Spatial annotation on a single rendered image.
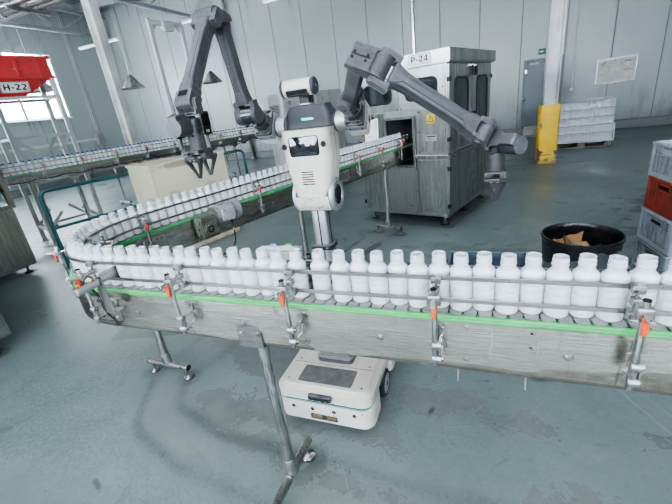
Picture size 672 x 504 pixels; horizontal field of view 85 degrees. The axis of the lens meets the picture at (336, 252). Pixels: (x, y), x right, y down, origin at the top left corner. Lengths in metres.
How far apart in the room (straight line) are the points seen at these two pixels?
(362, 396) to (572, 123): 9.10
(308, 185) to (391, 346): 0.87
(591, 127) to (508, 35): 4.07
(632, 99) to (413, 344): 12.72
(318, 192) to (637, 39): 12.32
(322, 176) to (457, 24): 11.61
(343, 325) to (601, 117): 9.63
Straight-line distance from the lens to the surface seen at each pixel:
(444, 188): 4.73
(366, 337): 1.19
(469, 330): 1.11
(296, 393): 2.07
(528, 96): 13.00
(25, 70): 7.67
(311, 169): 1.71
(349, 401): 1.97
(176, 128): 1.39
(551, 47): 8.67
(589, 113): 10.38
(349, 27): 13.74
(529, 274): 1.07
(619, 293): 1.11
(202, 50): 1.58
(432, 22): 13.19
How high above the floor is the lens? 1.58
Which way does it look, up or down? 22 degrees down
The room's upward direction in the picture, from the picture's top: 7 degrees counter-clockwise
